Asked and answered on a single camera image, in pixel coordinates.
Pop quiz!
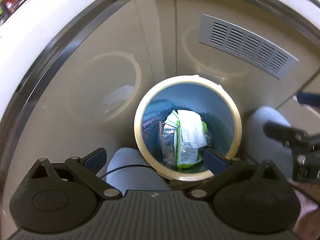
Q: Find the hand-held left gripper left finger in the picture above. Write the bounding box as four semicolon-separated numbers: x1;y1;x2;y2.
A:
30;147;123;200

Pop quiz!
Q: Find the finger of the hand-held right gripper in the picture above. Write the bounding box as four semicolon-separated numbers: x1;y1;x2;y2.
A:
296;90;320;107
264;121;310;147

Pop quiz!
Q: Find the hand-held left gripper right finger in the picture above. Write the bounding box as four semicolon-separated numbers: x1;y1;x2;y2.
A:
187;148;285;201

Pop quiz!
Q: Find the green plastic packet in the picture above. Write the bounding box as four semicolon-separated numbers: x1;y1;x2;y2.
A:
164;110;208;169

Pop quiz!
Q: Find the white tissue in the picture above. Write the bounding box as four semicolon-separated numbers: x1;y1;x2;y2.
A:
166;109;208;148

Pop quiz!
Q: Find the clear zip bag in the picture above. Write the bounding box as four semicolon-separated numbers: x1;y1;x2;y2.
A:
157;120;180;165

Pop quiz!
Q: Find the beige rimmed waste bin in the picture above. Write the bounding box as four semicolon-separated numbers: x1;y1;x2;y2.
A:
134;74;242;182

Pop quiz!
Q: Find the person's right hand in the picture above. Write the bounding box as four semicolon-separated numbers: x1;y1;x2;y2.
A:
292;182;320;240

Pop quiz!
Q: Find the grey slipper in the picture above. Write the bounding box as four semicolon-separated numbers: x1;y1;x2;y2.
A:
246;106;293;155
106;147;173;192

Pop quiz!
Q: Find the beige base cabinet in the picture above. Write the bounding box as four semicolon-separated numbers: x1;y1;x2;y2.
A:
0;0;320;205

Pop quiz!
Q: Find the cabinet vent grille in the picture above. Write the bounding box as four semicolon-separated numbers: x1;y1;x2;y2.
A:
199;14;299;80

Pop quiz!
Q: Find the black cable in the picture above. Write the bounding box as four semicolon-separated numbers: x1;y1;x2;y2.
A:
100;164;152;179

